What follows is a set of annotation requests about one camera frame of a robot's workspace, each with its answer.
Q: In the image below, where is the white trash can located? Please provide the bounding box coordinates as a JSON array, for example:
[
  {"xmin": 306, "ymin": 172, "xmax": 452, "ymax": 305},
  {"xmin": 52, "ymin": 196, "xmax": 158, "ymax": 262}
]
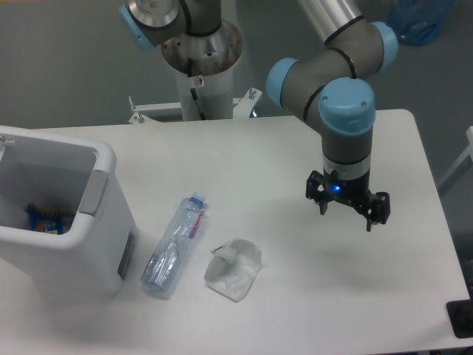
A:
[{"xmin": 1, "ymin": 126, "xmax": 137, "ymax": 292}]

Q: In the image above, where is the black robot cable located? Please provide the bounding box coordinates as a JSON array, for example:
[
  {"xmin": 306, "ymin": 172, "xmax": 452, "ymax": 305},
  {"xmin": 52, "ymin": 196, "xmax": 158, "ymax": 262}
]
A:
[{"xmin": 187, "ymin": 58, "xmax": 207, "ymax": 121}]

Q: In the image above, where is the blue plastic bag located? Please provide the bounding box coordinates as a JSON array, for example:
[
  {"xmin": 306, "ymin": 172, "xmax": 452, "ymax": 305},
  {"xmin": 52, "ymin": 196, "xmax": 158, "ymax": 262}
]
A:
[{"xmin": 387, "ymin": 0, "xmax": 456, "ymax": 46}]

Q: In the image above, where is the white plastic bag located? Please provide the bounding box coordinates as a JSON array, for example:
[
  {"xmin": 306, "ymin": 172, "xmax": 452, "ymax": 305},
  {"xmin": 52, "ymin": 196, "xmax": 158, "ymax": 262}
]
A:
[{"xmin": 204, "ymin": 238, "xmax": 262, "ymax": 302}]

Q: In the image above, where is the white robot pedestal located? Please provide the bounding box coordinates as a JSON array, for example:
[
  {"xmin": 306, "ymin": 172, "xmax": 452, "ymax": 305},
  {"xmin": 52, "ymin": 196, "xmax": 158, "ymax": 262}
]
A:
[{"xmin": 129, "ymin": 20, "xmax": 262, "ymax": 124}]

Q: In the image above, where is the white frame at right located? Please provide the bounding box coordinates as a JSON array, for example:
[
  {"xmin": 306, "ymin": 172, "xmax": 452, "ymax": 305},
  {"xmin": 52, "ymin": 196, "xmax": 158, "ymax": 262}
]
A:
[{"xmin": 437, "ymin": 126, "xmax": 472, "ymax": 197}]

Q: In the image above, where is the crushed clear plastic bottle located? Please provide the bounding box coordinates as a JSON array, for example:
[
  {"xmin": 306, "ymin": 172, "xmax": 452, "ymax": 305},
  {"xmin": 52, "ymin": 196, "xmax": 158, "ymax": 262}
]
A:
[{"xmin": 140, "ymin": 192, "xmax": 205, "ymax": 298}]

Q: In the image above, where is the black device at table edge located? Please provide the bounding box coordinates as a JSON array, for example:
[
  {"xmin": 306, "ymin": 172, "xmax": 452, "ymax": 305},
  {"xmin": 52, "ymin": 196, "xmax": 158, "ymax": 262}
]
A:
[{"xmin": 446, "ymin": 300, "xmax": 472, "ymax": 339}]

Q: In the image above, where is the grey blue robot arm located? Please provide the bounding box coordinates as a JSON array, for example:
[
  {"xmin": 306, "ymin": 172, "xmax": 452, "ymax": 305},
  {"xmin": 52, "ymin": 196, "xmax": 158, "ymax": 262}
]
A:
[{"xmin": 119, "ymin": 1, "xmax": 398, "ymax": 226}]

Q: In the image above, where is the orange blue snack wrapper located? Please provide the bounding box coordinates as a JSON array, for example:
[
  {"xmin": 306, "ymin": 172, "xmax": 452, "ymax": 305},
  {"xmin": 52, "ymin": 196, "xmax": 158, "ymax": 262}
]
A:
[{"xmin": 27, "ymin": 203, "xmax": 75, "ymax": 234}]

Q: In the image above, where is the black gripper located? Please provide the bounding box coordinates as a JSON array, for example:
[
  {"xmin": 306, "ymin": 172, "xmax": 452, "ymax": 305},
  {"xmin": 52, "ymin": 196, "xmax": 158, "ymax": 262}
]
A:
[{"xmin": 305, "ymin": 169, "xmax": 390, "ymax": 232}]

